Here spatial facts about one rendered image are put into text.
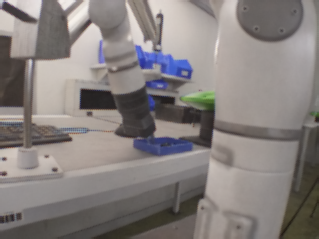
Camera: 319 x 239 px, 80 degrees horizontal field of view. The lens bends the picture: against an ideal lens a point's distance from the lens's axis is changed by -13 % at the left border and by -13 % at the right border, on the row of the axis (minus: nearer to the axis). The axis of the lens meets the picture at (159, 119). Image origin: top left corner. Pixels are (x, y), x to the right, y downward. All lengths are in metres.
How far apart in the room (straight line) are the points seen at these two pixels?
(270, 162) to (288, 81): 0.07
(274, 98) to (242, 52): 0.05
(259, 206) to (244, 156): 0.05
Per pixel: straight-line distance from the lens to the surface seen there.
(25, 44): 0.37
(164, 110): 1.35
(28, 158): 0.38
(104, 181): 0.40
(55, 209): 0.44
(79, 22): 0.48
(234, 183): 0.21
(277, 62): 0.20
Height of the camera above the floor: 1.05
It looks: 5 degrees down
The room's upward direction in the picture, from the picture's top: 5 degrees clockwise
